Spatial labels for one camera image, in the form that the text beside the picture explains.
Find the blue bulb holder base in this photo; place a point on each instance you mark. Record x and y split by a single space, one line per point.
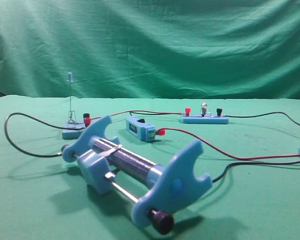
217 119

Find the small glass light bulb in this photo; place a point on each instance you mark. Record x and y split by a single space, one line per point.
204 109

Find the blue battery holder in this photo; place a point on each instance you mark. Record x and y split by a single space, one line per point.
143 131

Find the blue sliding rheostat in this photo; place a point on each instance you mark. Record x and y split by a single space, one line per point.
171 188

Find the green backdrop cloth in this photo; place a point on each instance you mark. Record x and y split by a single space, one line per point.
169 49

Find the green table cloth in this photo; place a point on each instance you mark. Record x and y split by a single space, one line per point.
47 199

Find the red wire switch to bulb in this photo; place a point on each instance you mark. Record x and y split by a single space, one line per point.
145 112

